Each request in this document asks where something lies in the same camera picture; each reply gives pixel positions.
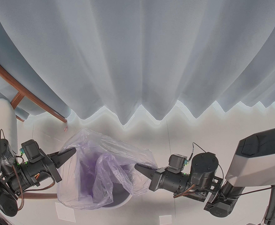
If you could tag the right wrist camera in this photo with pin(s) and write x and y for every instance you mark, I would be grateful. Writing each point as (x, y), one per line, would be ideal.
(177, 162)

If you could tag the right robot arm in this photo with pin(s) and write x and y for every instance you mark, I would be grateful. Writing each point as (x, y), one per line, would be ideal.
(252, 163)

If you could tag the wooden chair white cushions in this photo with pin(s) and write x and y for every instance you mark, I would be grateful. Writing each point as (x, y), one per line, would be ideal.
(1, 121)

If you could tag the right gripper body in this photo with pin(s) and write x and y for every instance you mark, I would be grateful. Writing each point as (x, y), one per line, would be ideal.
(172, 181)

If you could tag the white trash bin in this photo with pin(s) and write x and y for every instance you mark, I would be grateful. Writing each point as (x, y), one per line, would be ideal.
(125, 199)

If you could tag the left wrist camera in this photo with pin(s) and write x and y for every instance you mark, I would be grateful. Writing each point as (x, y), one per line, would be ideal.
(30, 150)

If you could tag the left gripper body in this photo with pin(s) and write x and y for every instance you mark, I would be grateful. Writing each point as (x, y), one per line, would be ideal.
(37, 172)

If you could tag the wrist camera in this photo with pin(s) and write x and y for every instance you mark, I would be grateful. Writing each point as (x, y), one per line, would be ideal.
(30, 150)
(177, 162)

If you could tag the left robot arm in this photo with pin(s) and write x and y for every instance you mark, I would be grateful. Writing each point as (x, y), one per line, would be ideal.
(3, 196)

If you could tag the purple plastic bag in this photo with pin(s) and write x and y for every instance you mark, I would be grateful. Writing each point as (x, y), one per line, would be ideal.
(104, 149)

